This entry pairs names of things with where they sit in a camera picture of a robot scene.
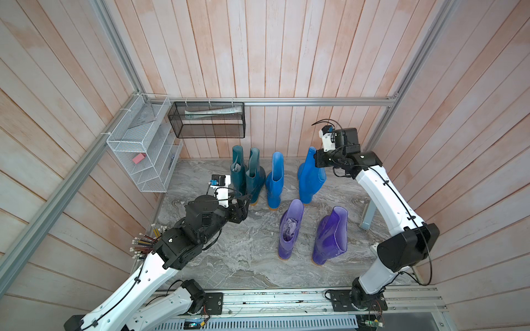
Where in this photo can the blue rain boot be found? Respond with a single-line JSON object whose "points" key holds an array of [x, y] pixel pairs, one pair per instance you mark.
{"points": [[275, 181], [310, 178]]}

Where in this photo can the light blue box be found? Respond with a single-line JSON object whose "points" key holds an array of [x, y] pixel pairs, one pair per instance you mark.
{"points": [[368, 215]]}

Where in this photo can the teal rain boot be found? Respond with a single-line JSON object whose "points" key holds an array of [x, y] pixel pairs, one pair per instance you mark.
{"points": [[255, 176], [238, 170]]}

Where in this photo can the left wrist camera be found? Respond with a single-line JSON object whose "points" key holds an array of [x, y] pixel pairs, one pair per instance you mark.
{"points": [[220, 186]]}

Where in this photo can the pink eraser block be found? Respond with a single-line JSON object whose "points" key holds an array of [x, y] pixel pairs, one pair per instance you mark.
{"points": [[138, 158]]}

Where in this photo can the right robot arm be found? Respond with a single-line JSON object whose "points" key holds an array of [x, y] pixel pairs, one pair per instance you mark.
{"points": [[411, 238]]}

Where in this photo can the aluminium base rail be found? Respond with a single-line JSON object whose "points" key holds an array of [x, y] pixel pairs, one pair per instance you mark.
{"points": [[283, 302]]}

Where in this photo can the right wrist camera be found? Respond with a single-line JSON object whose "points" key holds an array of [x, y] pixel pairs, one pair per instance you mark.
{"points": [[326, 134]]}

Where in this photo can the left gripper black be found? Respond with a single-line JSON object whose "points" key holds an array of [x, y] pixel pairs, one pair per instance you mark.
{"points": [[238, 210]]}

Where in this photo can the paper in black basket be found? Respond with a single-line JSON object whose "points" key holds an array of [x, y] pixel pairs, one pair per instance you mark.
{"points": [[205, 113]]}

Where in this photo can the white wire wall shelf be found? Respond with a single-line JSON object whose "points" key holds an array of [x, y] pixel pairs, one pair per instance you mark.
{"points": [[142, 127]]}

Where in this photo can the black mesh wall basket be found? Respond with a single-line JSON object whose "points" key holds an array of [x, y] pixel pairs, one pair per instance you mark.
{"points": [[206, 129]]}

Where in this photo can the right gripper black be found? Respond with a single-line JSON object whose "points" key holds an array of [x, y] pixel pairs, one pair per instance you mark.
{"points": [[319, 154]]}

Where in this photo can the purple rain boot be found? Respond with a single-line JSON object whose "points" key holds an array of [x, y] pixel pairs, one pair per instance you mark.
{"points": [[331, 237], [290, 225]]}

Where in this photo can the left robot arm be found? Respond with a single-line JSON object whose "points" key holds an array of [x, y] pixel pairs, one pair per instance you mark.
{"points": [[127, 308]]}

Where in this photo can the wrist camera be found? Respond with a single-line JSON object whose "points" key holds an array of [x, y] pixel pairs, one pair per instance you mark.
{"points": [[220, 186], [326, 134]]}

